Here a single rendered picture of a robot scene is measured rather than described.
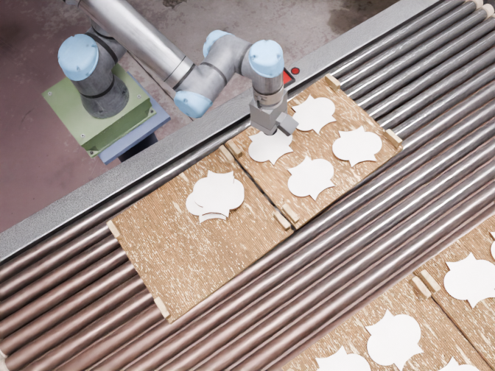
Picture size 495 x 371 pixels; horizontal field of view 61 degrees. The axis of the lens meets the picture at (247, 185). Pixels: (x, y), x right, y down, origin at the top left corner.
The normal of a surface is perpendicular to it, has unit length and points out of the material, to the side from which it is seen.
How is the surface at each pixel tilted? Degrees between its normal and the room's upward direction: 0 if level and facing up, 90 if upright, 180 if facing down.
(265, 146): 0
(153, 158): 0
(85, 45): 9
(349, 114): 0
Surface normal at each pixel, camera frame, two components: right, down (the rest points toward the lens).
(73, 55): -0.14, -0.28
